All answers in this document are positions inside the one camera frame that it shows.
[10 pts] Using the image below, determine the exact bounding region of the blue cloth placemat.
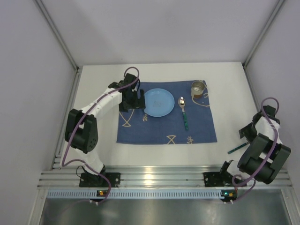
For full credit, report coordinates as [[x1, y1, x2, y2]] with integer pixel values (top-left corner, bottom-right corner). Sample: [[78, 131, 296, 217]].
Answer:
[[117, 81, 217, 145]]

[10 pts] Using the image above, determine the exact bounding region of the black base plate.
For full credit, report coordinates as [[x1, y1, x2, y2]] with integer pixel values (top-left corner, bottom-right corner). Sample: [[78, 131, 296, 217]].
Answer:
[[79, 172, 121, 188], [203, 172, 233, 187]]

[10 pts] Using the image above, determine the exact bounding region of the right aluminium frame post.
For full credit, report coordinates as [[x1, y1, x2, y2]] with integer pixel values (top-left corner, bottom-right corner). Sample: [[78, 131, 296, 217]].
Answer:
[[242, 0, 288, 68]]

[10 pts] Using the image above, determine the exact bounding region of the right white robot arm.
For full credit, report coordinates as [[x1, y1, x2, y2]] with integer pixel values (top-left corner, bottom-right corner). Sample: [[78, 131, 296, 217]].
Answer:
[[237, 105, 291, 184]]

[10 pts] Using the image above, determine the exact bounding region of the light blue plastic plate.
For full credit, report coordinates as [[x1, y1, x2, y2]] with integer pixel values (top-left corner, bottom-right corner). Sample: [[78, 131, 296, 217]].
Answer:
[[144, 88, 175, 117]]

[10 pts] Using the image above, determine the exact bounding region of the small metal cup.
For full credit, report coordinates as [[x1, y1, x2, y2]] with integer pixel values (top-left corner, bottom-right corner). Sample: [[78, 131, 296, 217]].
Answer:
[[191, 80, 206, 98]]

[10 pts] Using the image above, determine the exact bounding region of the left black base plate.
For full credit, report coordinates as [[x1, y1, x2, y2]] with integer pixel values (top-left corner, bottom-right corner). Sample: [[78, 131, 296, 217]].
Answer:
[[79, 172, 121, 188]]

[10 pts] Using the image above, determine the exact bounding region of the aluminium frame post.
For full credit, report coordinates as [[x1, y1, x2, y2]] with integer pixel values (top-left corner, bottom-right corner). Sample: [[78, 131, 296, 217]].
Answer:
[[242, 0, 288, 68], [32, 0, 79, 71]]

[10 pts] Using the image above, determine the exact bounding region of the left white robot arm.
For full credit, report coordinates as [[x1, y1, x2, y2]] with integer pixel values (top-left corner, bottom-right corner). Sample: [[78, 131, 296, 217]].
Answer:
[[61, 72, 145, 174]]

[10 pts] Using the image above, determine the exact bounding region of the aluminium mounting rail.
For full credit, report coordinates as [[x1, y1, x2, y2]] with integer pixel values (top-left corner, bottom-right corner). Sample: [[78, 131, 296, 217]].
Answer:
[[37, 165, 293, 188]]

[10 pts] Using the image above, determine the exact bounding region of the metal fork teal handle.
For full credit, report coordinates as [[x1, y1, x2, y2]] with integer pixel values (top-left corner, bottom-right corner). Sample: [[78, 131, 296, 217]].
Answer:
[[227, 142, 248, 154]]

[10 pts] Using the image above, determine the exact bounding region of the left aluminium frame post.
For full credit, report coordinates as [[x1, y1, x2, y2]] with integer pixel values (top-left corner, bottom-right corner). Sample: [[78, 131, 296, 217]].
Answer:
[[32, 0, 79, 71]]

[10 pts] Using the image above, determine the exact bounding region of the perforated grey cable duct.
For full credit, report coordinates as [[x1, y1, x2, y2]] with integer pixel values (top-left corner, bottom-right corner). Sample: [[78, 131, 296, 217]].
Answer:
[[47, 189, 236, 199]]

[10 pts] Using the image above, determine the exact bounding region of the metal spoon teal handle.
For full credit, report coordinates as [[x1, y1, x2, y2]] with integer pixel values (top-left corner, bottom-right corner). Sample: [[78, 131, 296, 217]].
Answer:
[[178, 97, 189, 131]]

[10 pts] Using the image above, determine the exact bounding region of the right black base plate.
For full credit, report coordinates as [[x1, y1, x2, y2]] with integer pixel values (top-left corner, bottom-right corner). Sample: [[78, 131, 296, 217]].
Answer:
[[203, 172, 233, 187]]

